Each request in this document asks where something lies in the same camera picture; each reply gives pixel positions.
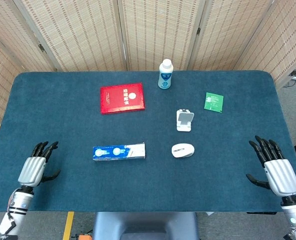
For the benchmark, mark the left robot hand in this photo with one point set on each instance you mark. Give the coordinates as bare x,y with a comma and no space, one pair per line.
33,170

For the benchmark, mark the white yogurt drink bottle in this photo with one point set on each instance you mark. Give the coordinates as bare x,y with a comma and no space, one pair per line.
165,75

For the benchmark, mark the woven folding screen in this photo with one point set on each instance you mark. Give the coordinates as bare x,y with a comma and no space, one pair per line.
142,32

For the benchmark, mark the blue table mat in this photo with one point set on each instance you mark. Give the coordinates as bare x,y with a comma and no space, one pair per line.
142,140

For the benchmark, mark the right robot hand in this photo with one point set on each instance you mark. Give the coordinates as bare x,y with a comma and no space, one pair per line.
280,175

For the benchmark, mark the white phone stand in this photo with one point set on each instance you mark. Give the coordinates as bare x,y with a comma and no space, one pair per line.
185,120

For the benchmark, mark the blue and white toothpaste box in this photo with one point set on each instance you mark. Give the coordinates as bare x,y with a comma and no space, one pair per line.
119,152

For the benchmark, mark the red certificate book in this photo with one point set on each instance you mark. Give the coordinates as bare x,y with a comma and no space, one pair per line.
122,98

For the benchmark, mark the orange device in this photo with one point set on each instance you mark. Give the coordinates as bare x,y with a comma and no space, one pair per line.
85,237

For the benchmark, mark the green sachet packet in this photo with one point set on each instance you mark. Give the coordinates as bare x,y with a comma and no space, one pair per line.
213,102

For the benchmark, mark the white computer mouse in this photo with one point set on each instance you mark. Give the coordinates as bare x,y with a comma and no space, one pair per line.
183,150

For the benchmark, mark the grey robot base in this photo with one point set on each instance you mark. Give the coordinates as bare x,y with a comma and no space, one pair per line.
145,226

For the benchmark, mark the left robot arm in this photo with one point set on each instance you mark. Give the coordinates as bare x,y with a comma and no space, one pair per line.
15,210

